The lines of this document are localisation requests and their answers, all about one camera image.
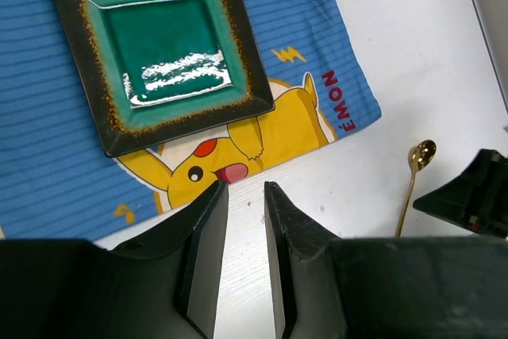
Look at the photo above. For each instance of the square green ceramic plate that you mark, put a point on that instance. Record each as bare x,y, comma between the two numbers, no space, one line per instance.
157,70

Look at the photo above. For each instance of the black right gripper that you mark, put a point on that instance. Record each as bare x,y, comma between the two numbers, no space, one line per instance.
476,200

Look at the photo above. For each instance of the blue Pikachu placemat cloth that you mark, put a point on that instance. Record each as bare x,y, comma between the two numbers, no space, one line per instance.
55,179

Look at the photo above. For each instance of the gold spoon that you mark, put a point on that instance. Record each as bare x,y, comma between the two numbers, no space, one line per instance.
419,158

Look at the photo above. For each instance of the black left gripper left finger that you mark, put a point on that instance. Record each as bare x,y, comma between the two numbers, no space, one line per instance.
169,281

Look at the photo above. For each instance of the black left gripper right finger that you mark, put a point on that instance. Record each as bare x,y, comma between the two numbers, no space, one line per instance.
305,296

